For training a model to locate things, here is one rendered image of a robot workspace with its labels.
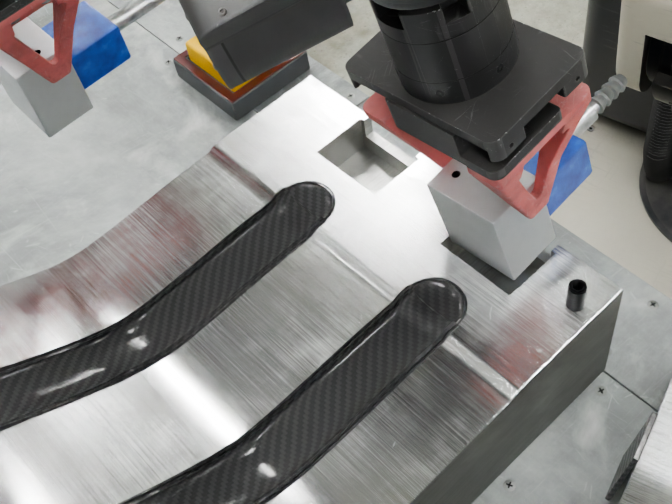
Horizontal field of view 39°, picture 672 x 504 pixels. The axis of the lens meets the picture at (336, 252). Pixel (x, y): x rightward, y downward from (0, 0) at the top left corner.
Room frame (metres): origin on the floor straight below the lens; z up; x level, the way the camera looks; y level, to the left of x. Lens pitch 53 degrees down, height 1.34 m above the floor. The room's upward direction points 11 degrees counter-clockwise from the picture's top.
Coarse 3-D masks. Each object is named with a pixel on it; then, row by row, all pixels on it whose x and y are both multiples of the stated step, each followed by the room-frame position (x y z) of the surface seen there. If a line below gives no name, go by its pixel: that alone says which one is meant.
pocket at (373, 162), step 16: (352, 128) 0.43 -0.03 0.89; (368, 128) 0.44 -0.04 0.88; (336, 144) 0.42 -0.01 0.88; (352, 144) 0.43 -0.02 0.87; (368, 144) 0.43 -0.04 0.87; (384, 144) 0.42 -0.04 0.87; (336, 160) 0.42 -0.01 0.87; (352, 160) 0.43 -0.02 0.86; (368, 160) 0.42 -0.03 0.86; (384, 160) 0.42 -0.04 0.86; (400, 160) 0.41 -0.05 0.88; (416, 160) 0.39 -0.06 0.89; (352, 176) 0.41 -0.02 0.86; (368, 176) 0.41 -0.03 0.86; (384, 176) 0.41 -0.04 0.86
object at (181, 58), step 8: (176, 56) 0.61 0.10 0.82; (184, 56) 0.61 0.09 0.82; (296, 56) 0.59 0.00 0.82; (184, 64) 0.60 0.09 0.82; (192, 64) 0.60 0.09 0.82; (280, 64) 0.58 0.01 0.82; (192, 72) 0.59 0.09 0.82; (200, 72) 0.59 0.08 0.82; (264, 72) 0.57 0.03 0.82; (272, 72) 0.57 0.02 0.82; (208, 80) 0.58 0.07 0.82; (256, 80) 0.57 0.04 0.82; (216, 88) 0.57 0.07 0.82; (224, 88) 0.56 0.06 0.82; (248, 88) 0.56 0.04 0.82; (224, 96) 0.56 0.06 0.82; (232, 96) 0.55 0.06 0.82; (240, 96) 0.55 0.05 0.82
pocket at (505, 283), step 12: (444, 240) 0.33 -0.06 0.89; (456, 252) 0.33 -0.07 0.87; (468, 252) 0.33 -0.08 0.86; (552, 252) 0.30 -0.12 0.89; (468, 264) 0.33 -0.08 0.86; (480, 264) 0.32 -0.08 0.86; (540, 264) 0.31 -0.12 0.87; (492, 276) 0.31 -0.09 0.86; (504, 276) 0.31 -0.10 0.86; (528, 276) 0.31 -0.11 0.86; (504, 288) 0.30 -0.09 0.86; (516, 288) 0.30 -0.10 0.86
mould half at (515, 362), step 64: (256, 128) 0.45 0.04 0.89; (320, 128) 0.43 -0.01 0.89; (192, 192) 0.40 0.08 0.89; (256, 192) 0.39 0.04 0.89; (384, 192) 0.37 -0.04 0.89; (128, 256) 0.37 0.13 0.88; (192, 256) 0.35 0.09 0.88; (320, 256) 0.33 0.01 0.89; (384, 256) 0.32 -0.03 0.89; (448, 256) 0.31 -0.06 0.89; (0, 320) 0.32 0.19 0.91; (64, 320) 0.32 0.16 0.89; (256, 320) 0.30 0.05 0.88; (320, 320) 0.29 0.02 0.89; (512, 320) 0.26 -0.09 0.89; (576, 320) 0.26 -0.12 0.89; (128, 384) 0.27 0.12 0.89; (192, 384) 0.27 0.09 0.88; (256, 384) 0.26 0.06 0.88; (448, 384) 0.24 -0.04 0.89; (512, 384) 0.23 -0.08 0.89; (576, 384) 0.25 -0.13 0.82; (0, 448) 0.23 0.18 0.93; (64, 448) 0.23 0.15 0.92; (128, 448) 0.23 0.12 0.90; (192, 448) 0.23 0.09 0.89; (384, 448) 0.21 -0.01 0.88; (448, 448) 0.20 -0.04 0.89; (512, 448) 0.22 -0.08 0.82
